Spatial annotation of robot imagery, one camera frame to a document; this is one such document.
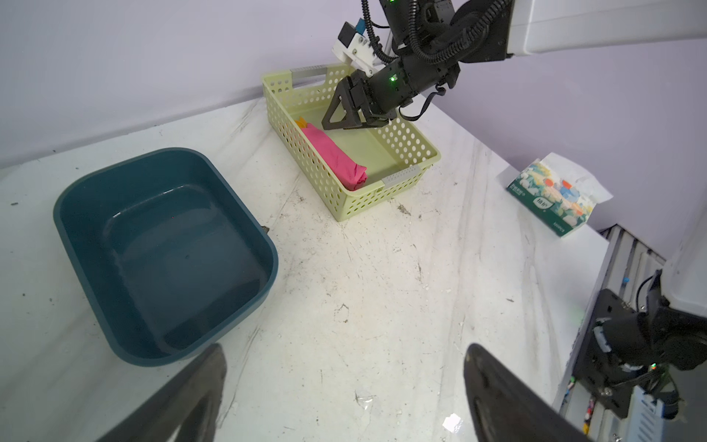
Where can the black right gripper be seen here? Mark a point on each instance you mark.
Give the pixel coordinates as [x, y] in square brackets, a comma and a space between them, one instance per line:
[360, 102]

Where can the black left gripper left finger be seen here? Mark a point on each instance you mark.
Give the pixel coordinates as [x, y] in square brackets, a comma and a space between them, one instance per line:
[184, 409]

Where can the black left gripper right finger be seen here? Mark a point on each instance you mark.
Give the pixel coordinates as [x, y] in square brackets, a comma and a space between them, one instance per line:
[503, 408]

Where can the orange plastic knife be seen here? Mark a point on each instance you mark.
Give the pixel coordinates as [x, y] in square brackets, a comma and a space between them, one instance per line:
[301, 122]

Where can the pink paper napkin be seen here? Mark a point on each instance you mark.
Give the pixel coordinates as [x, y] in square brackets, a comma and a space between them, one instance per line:
[349, 173]

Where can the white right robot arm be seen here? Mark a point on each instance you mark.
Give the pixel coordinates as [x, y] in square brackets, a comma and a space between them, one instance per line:
[431, 40]

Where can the light green perforated basket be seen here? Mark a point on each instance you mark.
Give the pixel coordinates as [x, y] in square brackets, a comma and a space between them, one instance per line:
[396, 156]

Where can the dark teal plastic bin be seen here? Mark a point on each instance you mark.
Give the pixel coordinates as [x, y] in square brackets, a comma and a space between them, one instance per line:
[169, 257]

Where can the colourful tissue pack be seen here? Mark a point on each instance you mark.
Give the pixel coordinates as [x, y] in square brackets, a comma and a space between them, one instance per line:
[560, 193]

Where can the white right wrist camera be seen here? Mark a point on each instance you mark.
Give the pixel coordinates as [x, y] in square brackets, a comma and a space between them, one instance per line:
[353, 49]

